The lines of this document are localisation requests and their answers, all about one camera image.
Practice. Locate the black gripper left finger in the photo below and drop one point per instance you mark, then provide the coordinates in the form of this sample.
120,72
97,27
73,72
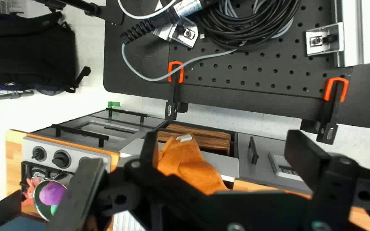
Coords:
82,187

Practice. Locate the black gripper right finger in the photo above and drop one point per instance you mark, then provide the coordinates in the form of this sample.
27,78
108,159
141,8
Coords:
307,162

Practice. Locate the small grey block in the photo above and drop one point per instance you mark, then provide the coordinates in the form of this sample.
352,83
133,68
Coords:
281,164

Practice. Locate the round purple toy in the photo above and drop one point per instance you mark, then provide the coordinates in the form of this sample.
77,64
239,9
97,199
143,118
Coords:
50,196

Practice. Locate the black stove knob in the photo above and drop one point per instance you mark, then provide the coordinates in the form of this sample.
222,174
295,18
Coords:
60,159
38,153

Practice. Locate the grey toy kitchen unit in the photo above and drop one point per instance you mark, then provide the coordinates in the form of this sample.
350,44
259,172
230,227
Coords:
86,147

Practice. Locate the black toy faucet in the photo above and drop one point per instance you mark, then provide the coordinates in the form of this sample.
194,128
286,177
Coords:
251,150

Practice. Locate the orange black bar clamp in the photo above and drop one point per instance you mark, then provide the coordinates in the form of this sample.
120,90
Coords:
174,91
332,109

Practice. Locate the small green block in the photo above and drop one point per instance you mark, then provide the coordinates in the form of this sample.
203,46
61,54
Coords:
113,104

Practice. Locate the brown wooden tray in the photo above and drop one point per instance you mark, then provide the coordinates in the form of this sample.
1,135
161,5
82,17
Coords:
212,139

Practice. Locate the black perforated mounting board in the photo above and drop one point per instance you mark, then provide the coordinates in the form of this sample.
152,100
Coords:
253,81

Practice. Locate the orange cloth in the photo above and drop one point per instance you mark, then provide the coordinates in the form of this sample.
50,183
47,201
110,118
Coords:
188,164

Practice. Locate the aluminium extrusion profile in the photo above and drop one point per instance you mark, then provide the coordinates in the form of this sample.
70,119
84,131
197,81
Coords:
358,29

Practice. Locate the black backpack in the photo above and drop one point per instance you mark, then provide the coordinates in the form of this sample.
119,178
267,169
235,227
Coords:
25,51

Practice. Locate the black tripod pole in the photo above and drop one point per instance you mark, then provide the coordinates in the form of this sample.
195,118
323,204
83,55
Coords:
79,5

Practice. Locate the black plug with strain relief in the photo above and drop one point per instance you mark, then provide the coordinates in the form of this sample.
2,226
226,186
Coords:
159,19

